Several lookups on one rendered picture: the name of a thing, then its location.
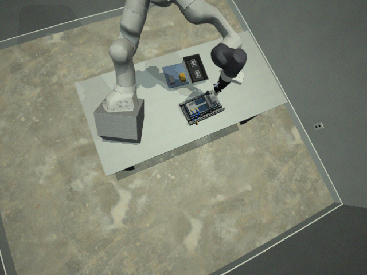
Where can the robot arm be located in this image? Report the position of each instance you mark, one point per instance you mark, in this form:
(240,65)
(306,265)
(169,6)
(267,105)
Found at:
(227,55)

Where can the yellow rectangular block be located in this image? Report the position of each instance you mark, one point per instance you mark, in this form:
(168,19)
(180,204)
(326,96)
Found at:
(182,77)

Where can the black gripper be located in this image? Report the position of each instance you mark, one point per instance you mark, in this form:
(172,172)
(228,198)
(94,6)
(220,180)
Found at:
(220,86)

